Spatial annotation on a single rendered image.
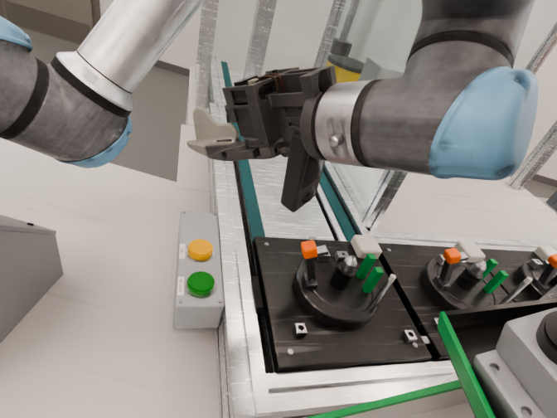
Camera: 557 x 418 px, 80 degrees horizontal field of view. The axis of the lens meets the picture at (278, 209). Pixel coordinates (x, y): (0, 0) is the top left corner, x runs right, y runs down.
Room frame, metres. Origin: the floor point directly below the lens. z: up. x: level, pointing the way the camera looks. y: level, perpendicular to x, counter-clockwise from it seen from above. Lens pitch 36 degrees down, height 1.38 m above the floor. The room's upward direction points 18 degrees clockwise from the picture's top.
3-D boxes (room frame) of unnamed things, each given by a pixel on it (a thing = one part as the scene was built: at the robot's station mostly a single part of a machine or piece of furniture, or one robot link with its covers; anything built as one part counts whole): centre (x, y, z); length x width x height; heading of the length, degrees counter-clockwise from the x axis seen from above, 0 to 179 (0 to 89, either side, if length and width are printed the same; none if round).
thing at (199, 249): (0.38, 0.10, 0.96); 0.04 x 0.04 x 0.02
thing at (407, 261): (0.48, -0.37, 1.01); 0.24 x 0.24 x 0.13; 22
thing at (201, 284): (0.32, 0.08, 0.96); 0.04 x 0.04 x 0.02
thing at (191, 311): (0.38, 0.10, 0.93); 0.21 x 0.07 x 0.06; 22
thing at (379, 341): (0.38, -0.13, 0.96); 0.24 x 0.24 x 0.02; 22
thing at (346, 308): (0.38, -0.13, 0.98); 0.14 x 0.14 x 0.02
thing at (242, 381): (0.58, 0.11, 0.91); 0.89 x 0.06 x 0.11; 22
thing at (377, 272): (0.39, -0.18, 1.01); 0.01 x 0.01 x 0.05; 22
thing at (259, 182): (0.67, -0.04, 0.91); 0.84 x 0.28 x 0.10; 22
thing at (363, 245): (0.51, -0.18, 0.97); 0.05 x 0.05 x 0.04; 22
